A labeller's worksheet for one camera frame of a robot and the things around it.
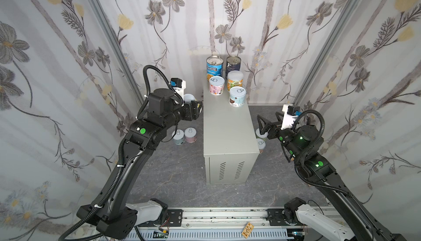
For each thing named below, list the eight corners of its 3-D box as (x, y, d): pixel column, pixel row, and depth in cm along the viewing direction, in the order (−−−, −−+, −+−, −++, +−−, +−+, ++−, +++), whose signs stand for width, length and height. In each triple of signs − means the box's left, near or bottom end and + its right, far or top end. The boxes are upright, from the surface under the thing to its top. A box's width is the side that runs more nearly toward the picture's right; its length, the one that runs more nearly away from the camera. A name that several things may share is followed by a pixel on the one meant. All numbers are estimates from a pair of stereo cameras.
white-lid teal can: (172, 145, 101) (170, 139, 96) (174, 135, 106) (172, 129, 101) (184, 145, 101) (182, 139, 96) (185, 135, 106) (184, 129, 101)
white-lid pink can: (185, 143, 102) (183, 137, 97) (186, 133, 107) (185, 127, 102) (196, 143, 102) (195, 137, 97) (197, 133, 107) (196, 127, 102)
